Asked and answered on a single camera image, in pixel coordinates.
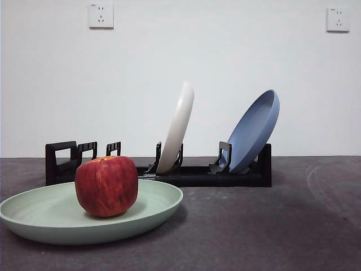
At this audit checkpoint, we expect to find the white wall socket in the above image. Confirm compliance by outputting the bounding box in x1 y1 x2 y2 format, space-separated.
327 7 351 33
89 2 115 29

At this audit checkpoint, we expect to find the pale green round plate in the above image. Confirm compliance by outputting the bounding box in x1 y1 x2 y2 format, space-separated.
0 178 184 246

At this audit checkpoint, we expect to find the red apple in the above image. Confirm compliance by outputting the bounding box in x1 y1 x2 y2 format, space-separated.
74 155 139 218

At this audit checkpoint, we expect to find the blue round plate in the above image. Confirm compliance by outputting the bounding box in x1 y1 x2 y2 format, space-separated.
226 89 280 173

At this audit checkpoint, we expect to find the white round plate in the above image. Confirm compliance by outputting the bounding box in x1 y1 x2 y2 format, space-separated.
156 81 195 173

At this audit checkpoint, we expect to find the black plate rack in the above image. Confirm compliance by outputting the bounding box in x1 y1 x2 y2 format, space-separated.
45 140 272 187

